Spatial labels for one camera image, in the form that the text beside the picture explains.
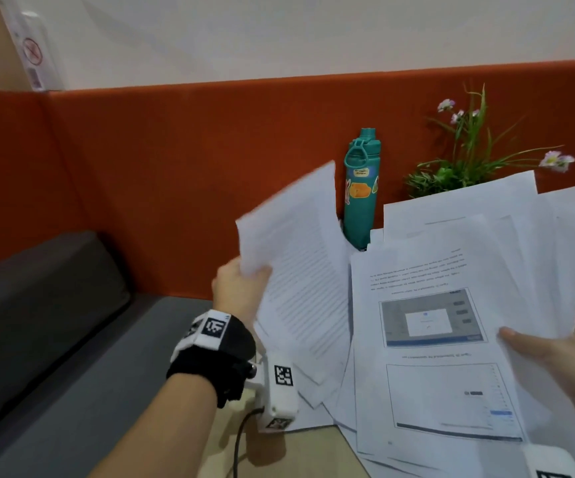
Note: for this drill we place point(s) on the pile of loose white papers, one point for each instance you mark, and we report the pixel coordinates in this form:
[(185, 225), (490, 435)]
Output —
[(334, 398)]

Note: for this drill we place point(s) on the person's left forearm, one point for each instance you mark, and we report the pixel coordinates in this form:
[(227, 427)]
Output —
[(167, 433)]

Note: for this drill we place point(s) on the person's left thumb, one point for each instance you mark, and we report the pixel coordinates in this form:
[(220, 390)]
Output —
[(257, 276)]

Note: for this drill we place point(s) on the person's right thumb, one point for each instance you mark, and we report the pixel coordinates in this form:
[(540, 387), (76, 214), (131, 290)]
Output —
[(529, 343)]

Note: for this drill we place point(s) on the orange fabric partition panel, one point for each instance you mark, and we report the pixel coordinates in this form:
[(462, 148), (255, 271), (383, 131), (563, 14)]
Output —
[(167, 184)]

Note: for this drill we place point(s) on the fanned stack of printed papers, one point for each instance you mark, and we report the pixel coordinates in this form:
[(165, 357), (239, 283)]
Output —
[(442, 273)]

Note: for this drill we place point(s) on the dark grey back cushion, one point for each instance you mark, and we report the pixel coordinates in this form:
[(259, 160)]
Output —
[(33, 313)]

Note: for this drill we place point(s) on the person's left hand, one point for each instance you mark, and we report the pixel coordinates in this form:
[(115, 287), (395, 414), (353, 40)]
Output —
[(232, 291)]

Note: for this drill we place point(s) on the white wall sign holder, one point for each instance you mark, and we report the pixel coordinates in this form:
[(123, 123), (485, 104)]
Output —
[(30, 44)]

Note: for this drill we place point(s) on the green plant with pink flowers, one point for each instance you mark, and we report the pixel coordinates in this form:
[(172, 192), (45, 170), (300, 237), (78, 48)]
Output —
[(459, 164)]

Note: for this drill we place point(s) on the text-printed paper sheet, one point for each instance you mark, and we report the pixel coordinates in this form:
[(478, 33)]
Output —
[(300, 253)]

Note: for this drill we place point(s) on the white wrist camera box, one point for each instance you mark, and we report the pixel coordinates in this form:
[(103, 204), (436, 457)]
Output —
[(551, 462), (280, 393)]

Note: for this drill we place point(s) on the teal water bottle with stickers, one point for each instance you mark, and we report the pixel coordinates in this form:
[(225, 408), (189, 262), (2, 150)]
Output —
[(362, 194)]

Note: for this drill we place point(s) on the grey bench seat cushion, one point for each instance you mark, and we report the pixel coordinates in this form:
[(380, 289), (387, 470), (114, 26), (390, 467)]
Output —
[(83, 388)]

